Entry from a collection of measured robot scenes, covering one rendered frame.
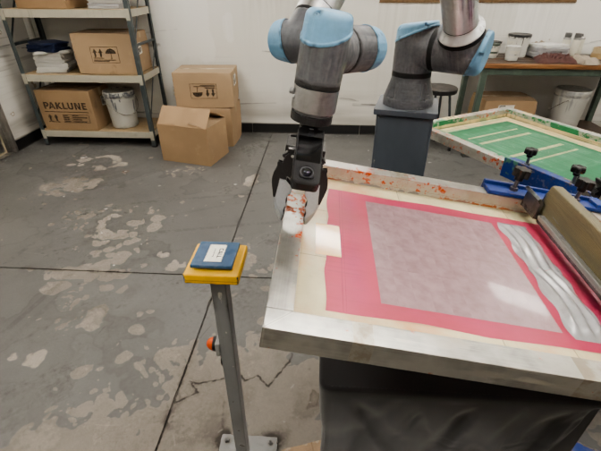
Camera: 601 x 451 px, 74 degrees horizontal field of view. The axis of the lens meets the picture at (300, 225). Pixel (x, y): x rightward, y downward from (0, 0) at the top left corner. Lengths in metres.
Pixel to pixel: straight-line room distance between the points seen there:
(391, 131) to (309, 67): 0.68
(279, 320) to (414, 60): 0.92
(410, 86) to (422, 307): 0.76
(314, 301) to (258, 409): 1.26
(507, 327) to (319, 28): 0.54
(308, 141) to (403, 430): 0.56
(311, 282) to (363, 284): 0.09
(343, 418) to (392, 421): 0.09
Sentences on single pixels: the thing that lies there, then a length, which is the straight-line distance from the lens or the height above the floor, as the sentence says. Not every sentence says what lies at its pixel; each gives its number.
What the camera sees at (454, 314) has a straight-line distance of 0.70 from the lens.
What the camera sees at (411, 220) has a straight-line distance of 0.92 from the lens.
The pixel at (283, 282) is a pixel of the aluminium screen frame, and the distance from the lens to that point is 0.60.
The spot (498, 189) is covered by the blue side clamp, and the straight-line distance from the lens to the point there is 1.11.
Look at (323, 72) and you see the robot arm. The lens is 0.65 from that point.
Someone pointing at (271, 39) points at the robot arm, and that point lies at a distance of 0.83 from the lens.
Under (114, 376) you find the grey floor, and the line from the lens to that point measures 2.11.
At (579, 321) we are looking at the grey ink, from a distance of 0.83.
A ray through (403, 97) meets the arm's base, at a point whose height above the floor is 1.24.
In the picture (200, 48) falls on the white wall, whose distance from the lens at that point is 4.69.
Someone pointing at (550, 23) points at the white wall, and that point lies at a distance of 4.96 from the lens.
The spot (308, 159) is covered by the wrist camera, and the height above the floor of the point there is 1.29.
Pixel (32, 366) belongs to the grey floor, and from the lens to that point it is 2.33.
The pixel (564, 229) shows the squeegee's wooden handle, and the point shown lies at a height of 1.09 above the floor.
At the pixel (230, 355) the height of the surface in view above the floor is 0.63.
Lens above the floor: 1.54
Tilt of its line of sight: 32 degrees down
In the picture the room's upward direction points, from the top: straight up
